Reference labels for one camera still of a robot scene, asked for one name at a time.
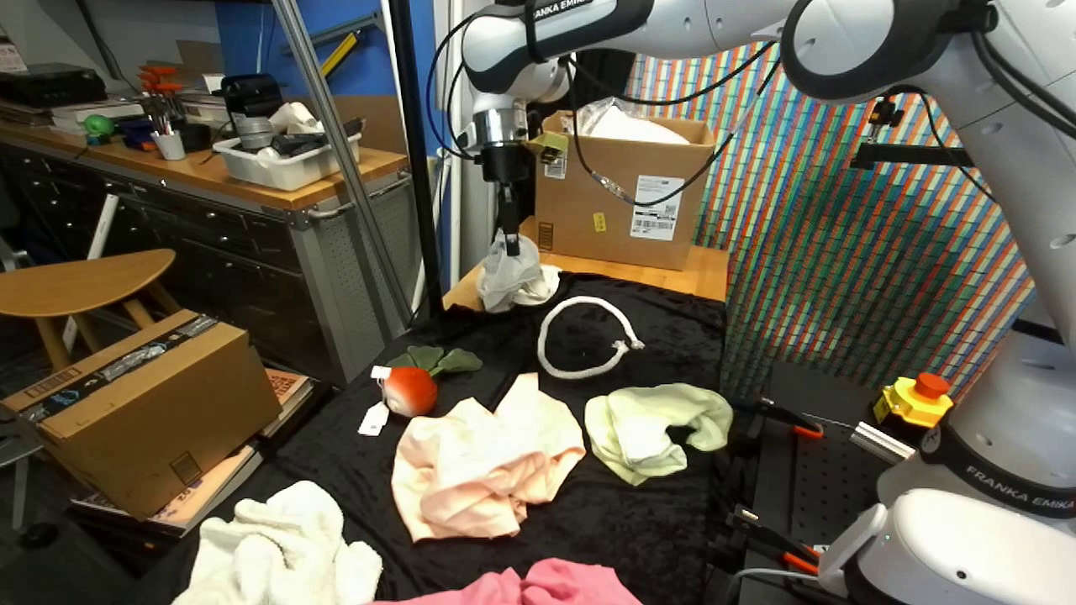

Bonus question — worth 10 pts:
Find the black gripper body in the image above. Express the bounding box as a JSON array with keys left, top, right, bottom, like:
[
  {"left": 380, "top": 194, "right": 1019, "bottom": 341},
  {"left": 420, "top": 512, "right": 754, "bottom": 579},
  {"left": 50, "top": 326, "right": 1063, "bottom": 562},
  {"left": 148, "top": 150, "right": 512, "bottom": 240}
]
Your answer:
[{"left": 475, "top": 106, "right": 533, "bottom": 256}]

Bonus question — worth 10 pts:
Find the cream white towel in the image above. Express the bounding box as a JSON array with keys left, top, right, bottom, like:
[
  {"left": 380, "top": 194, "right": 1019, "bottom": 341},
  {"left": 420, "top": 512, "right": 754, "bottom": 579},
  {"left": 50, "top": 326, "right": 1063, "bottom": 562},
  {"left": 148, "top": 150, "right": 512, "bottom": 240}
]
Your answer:
[{"left": 477, "top": 231, "right": 558, "bottom": 313}]

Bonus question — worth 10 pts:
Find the red plush strawberry toy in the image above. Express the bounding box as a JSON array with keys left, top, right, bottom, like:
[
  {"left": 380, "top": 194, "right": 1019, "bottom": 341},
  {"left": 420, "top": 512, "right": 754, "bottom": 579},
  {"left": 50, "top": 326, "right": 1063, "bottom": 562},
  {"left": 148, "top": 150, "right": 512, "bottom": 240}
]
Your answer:
[{"left": 371, "top": 346, "right": 479, "bottom": 415}]

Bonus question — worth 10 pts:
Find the pale green cloth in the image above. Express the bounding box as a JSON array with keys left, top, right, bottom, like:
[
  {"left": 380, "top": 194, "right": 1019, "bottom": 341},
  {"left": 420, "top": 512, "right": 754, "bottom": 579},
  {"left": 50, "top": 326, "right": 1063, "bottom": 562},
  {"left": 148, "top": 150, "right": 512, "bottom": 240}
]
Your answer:
[{"left": 586, "top": 383, "right": 732, "bottom": 486}]

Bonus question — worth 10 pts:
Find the peach cloth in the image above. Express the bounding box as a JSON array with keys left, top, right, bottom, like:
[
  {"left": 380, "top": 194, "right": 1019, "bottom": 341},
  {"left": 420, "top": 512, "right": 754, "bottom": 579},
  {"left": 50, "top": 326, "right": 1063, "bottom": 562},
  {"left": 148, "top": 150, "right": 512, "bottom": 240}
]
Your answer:
[{"left": 390, "top": 372, "right": 586, "bottom": 541}]

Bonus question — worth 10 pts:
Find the small white cloth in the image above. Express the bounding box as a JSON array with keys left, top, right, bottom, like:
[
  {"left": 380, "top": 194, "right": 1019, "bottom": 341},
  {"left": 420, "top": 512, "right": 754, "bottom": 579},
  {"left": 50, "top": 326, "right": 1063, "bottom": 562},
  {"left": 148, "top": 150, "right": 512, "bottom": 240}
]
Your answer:
[{"left": 170, "top": 479, "right": 382, "bottom": 605}]

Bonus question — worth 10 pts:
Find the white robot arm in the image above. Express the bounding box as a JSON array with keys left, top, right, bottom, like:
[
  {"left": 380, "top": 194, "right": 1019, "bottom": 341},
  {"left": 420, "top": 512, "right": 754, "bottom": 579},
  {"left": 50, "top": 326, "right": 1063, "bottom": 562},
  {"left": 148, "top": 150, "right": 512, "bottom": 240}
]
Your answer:
[{"left": 459, "top": 0, "right": 1076, "bottom": 329}]

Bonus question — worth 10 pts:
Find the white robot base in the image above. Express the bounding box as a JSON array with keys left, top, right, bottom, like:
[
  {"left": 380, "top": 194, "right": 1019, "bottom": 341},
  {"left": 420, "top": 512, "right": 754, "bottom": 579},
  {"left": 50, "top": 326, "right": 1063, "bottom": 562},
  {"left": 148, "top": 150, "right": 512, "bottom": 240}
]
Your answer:
[{"left": 816, "top": 326, "right": 1076, "bottom": 605}]

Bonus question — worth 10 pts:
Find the cardboard box on table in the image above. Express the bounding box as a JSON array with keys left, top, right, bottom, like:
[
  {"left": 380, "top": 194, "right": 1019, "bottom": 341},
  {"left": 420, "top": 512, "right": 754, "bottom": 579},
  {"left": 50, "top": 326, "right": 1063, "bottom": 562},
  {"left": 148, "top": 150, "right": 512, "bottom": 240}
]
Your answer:
[{"left": 533, "top": 106, "right": 715, "bottom": 270}]

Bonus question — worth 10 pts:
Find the black vertical pole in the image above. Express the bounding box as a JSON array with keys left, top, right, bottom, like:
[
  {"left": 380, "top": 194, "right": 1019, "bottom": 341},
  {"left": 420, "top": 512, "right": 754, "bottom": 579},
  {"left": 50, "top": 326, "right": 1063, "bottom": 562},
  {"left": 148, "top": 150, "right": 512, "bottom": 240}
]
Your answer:
[{"left": 385, "top": 0, "right": 443, "bottom": 320}]

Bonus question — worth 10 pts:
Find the white plastic bin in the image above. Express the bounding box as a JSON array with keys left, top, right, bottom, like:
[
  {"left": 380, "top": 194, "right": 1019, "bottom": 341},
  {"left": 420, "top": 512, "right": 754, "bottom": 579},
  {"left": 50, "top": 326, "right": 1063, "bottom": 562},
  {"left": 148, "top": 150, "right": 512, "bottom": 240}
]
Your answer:
[{"left": 210, "top": 133, "right": 341, "bottom": 191}]

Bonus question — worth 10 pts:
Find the wooden workbench cabinet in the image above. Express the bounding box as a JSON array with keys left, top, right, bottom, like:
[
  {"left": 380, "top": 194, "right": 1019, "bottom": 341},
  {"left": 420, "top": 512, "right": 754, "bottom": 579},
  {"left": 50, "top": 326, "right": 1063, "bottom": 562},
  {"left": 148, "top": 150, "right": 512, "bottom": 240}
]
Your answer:
[{"left": 0, "top": 124, "right": 417, "bottom": 387}]

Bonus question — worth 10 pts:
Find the black velvet table cloth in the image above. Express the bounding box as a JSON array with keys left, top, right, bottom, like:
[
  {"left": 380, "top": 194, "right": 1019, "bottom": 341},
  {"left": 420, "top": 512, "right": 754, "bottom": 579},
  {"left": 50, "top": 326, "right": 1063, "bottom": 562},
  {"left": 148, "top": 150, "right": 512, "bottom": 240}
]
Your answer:
[{"left": 130, "top": 273, "right": 766, "bottom": 605}]

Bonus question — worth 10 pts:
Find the pink cloth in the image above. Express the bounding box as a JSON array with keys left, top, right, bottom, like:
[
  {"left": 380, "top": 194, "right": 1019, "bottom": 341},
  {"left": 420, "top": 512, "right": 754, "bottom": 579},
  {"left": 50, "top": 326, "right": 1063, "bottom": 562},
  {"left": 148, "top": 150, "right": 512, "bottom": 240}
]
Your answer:
[{"left": 376, "top": 556, "right": 641, "bottom": 605}]

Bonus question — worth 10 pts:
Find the brown cardboard box on floor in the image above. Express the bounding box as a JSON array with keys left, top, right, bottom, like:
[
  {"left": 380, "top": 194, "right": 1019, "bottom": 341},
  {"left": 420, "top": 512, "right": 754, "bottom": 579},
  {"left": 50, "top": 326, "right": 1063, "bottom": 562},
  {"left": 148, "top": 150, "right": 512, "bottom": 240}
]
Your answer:
[{"left": 2, "top": 309, "right": 279, "bottom": 517}]

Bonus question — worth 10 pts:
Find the wooden stool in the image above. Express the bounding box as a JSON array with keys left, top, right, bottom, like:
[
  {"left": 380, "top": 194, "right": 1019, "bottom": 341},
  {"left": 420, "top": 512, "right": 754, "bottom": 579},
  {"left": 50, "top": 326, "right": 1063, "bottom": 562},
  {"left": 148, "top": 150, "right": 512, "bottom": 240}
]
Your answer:
[{"left": 0, "top": 248, "right": 179, "bottom": 369}]

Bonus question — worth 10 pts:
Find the yellow red emergency stop button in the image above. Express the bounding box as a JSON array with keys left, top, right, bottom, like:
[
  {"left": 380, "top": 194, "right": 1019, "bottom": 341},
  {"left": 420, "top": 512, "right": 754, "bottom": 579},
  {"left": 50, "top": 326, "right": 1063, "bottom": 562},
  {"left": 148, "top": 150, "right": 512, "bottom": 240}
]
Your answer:
[{"left": 872, "top": 372, "right": 951, "bottom": 431}]

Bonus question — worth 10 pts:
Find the white rope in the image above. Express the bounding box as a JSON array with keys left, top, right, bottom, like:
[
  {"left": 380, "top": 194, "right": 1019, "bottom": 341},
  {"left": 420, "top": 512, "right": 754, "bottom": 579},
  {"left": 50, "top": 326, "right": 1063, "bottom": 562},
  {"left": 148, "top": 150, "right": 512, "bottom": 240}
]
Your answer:
[{"left": 533, "top": 293, "right": 650, "bottom": 383}]

